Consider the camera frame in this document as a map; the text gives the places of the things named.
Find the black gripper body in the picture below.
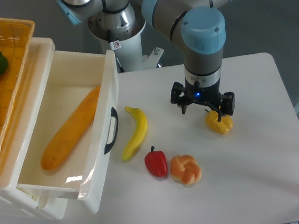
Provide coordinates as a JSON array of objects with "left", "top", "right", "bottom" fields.
[{"left": 170, "top": 81, "right": 235, "bottom": 116}]

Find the white drawer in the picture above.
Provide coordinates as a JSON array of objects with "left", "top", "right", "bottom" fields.
[{"left": 18, "top": 50, "right": 119, "bottom": 220}]

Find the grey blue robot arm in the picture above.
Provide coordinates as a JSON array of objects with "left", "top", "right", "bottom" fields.
[{"left": 56, "top": 0, "right": 235, "bottom": 120}]

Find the white drawer cabinet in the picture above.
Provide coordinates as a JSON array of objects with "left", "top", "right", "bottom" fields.
[{"left": 0, "top": 32, "right": 102, "bottom": 224}]

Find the yellow bell pepper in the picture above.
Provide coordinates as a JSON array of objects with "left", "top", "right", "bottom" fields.
[{"left": 204, "top": 111, "right": 234, "bottom": 134}]

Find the yellow banana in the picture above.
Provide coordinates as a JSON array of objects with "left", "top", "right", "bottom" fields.
[{"left": 121, "top": 106, "right": 148, "bottom": 162}]

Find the red bell pepper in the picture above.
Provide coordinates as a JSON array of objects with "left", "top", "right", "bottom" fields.
[{"left": 144, "top": 145, "right": 168, "bottom": 178}]

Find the knotted bread roll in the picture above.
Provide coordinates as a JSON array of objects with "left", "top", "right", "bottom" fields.
[{"left": 170, "top": 154, "right": 202, "bottom": 186}]

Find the long baguette bread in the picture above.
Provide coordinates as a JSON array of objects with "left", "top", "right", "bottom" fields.
[{"left": 40, "top": 86, "right": 100, "bottom": 171}]

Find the orange woven basket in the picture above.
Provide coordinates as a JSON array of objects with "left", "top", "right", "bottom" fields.
[{"left": 0, "top": 18, "right": 35, "bottom": 155}]

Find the black top drawer handle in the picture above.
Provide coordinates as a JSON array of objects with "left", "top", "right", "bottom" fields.
[{"left": 104, "top": 107, "right": 119, "bottom": 154}]

